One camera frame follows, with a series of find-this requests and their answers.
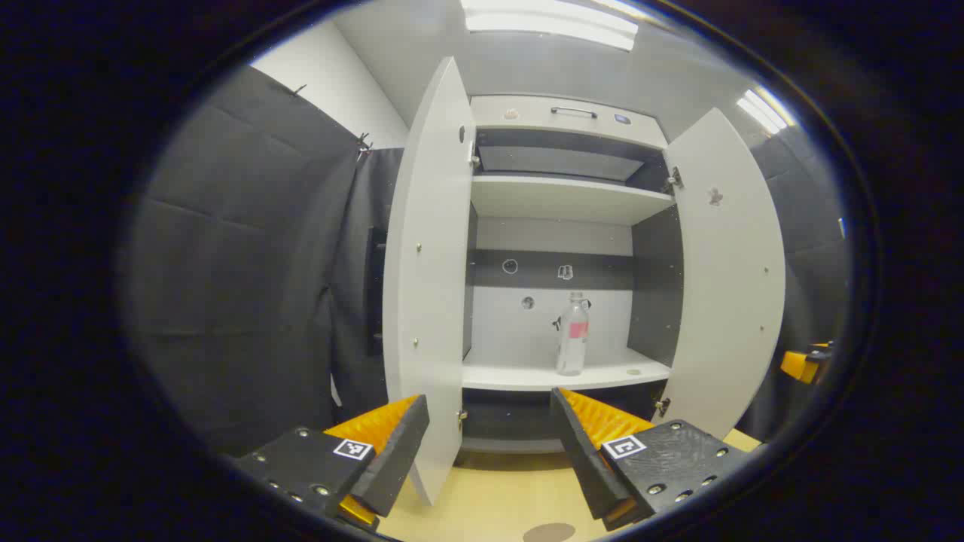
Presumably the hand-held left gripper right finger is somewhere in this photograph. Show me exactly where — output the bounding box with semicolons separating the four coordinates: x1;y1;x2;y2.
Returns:
550;388;754;531

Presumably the round brown coaster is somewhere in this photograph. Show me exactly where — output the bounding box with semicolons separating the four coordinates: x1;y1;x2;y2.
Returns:
523;522;577;542

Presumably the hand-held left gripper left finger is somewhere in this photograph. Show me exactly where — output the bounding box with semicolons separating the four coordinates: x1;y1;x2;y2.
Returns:
235;394;430;531

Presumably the ceiling light panel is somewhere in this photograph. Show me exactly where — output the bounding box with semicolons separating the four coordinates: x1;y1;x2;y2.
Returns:
737;87;795;135
461;0;639;51

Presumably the clear plastic bottle pink label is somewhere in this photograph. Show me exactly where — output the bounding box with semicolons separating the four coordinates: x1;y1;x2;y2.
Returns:
556;291;592;377

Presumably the white cabinet shelf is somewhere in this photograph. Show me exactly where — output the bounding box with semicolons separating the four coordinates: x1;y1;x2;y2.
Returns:
471;175;675;227

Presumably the white and grey cabinet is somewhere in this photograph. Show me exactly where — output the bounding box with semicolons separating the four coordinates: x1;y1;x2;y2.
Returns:
459;94;682;456

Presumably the black backdrop cloth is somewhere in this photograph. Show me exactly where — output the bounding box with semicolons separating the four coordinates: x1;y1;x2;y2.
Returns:
124;64;852;456

